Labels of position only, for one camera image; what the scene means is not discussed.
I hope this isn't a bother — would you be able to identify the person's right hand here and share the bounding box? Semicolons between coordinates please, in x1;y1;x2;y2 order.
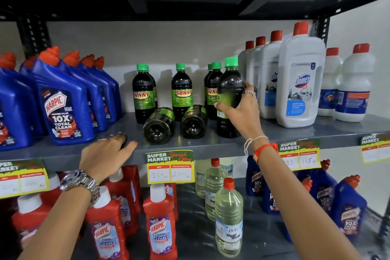
214;80;269;141

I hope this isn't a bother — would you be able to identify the person's left hand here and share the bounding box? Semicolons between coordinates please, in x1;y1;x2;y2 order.
79;133;138;183

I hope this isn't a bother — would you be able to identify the dark liquid bottle green cap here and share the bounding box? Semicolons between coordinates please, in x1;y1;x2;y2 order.
216;56;246;139

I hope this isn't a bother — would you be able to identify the person's right forearm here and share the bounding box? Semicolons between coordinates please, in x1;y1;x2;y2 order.
245;136;363;260

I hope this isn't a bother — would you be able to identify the person's left forearm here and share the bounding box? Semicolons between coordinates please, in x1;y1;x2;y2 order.
18;188;92;260

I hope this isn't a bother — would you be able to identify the yellow green price tag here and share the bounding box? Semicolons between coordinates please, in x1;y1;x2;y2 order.
278;138;321;171
0;158;50;199
360;133;390;165
145;150;195;185

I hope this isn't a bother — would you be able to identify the cluster of dark bottles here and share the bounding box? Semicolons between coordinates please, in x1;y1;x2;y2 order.
132;62;223;145

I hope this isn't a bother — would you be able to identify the large white bleach bottle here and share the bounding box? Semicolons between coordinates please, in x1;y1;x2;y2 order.
237;40;255;82
246;36;266;99
257;30;283;119
275;22;327;129

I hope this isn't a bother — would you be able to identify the grey metal shelf board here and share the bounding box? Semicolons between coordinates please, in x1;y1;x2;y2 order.
0;112;390;176
70;177;390;260

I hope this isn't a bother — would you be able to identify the red wristband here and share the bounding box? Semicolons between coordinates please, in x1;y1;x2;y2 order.
253;142;279;163

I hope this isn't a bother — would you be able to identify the silver metal wristwatch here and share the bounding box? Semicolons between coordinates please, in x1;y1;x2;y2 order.
59;170;101;207

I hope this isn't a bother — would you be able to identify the blue toilet cleaner bottle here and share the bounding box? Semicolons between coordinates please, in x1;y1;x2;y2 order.
285;174;313;243
330;174;368;244
246;155;265;197
262;181;281;215
297;159;338;215

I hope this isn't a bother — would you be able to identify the row of blue cleaner bottles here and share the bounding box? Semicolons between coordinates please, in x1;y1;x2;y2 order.
0;46;124;151

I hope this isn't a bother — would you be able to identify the clear liquid bottle red cap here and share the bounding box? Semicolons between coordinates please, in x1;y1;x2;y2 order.
214;177;244;259
204;158;229;221

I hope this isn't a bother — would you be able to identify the group of red cleaner bottles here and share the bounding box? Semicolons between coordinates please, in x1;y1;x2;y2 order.
0;164;179;260

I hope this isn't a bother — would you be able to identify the small white bottle blue label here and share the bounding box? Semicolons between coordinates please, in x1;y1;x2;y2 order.
317;47;343;117
333;43;376;123

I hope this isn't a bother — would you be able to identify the white thread bracelet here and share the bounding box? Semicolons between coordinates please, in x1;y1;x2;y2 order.
244;135;269;156

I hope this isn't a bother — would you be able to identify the black perforated shelf post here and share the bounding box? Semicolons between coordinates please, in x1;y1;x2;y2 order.
16;14;52;60
311;16;331;48

